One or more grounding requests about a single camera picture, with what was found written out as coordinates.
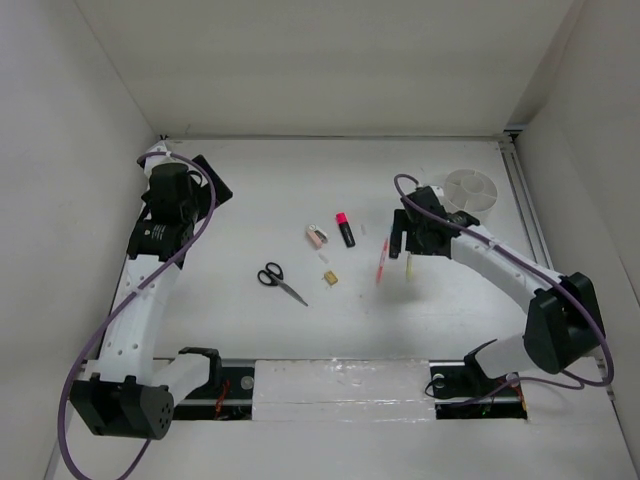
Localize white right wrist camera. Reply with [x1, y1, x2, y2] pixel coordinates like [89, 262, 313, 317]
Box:
[426, 185, 444, 198]

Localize black handled scissors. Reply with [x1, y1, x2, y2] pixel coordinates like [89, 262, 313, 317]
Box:
[256, 262, 309, 307]

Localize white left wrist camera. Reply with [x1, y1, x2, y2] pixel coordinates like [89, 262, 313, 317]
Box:
[141, 141, 175, 177]

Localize white round divided container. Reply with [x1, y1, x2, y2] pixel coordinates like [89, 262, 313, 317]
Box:
[443, 169, 498, 223]

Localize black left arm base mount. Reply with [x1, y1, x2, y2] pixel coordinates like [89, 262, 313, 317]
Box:
[152, 363, 255, 421]

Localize red pink pen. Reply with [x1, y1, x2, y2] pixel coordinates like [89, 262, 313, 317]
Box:
[375, 236, 389, 285]

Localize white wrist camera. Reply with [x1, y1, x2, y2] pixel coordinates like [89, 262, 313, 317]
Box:
[141, 141, 175, 177]
[426, 185, 444, 198]

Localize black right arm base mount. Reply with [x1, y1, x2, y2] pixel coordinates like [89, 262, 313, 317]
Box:
[424, 349, 528, 420]

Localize pink cap black highlighter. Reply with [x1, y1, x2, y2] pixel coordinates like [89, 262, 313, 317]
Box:
[335, 212, 356, 248]

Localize yellow pen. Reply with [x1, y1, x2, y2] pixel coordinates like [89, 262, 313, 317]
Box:
[405, 253, 413, 282]

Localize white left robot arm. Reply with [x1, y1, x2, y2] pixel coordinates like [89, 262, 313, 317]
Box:
[69, 141, 233, 440]

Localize yellow eraser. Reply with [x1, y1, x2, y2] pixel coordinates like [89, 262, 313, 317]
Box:
[323, 271, 338, 286]

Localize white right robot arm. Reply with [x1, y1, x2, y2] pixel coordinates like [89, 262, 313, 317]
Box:
[389, 185, 614, 394]

